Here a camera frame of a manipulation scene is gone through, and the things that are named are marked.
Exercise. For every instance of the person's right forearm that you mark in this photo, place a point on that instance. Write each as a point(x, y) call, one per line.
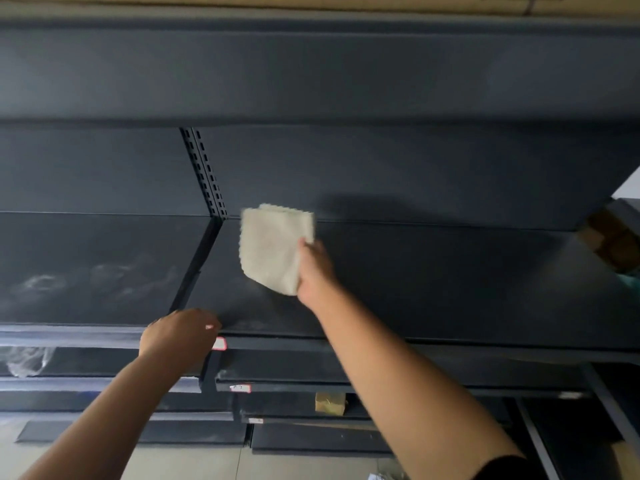
point(400, 384)

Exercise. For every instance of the clear plastic bag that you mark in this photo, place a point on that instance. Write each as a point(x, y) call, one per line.
point(25, 359)

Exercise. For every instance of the grey metal shelf side frame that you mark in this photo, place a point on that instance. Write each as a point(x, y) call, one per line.
point(605, 404)

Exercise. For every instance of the person's left fingers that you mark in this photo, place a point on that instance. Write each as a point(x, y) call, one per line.
point(207, 327)

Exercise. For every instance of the small brown cardboard box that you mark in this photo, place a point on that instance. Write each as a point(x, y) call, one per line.
point(330, 402)

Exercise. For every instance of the dark grey shelf back panel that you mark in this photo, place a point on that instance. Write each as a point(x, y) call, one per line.
point(425, 174)
point(95, 169)

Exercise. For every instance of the black sleeve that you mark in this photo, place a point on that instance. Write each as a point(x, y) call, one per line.
point(505, 469)

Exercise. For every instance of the dark grey metal shelf board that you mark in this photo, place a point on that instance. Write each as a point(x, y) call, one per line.
point(200, 404)
point(310, 369)
point(285, 407)
point(320, 69)
point(200, 432)
point(90, 369)
point(310, 439)
point(450, 284)
point(85, 274)

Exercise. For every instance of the person's left forearm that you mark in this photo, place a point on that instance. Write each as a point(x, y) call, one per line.
point(105, 424)

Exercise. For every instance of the person's right hand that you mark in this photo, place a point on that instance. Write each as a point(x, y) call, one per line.
point(315, 274)

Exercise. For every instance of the person's right fingers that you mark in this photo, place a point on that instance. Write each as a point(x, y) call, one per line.
point(309, 245)

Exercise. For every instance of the person's left hand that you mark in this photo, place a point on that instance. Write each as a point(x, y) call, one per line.
point(175, 337)

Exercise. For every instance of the slotted metal shelf upright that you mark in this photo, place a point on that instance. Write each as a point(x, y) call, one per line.
point(205, 169)

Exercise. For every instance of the taped brown cardboard box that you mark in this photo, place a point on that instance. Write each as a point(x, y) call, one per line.
point(612, 239)

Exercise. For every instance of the white cleaning cloth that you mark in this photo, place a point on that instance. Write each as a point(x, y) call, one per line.
point(272, 249)

